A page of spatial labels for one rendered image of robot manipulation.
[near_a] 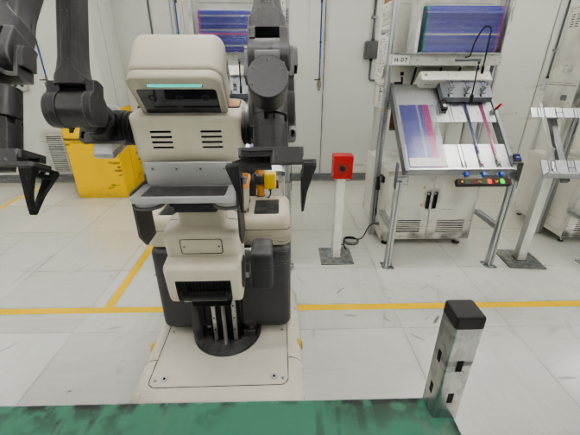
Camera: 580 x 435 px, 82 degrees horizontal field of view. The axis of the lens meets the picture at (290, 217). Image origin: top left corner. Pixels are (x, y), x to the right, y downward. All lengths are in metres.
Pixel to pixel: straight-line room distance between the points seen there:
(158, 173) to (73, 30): 0.34
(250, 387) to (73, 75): 1.07
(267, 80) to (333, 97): 3.54
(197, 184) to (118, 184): 3.14
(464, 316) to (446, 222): 2.49
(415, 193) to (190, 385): 1.98
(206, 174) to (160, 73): 0.25
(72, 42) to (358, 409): 0.87
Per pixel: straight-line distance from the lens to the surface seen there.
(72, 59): 0.91
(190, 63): 0.83
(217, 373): 1.40
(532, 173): 3.69
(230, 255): 1.02
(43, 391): 2.01
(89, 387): 1.92
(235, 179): 0.53
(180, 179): 0.91
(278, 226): 1.24
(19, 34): 0.75
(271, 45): 0.59
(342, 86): 4.02
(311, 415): 0.46
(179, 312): 1.52
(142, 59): 0.86
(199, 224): 1.01
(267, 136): 0.54
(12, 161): 0.66
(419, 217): 2.75
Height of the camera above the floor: 1.33
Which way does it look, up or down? 25 degrees down
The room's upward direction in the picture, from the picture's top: straight up
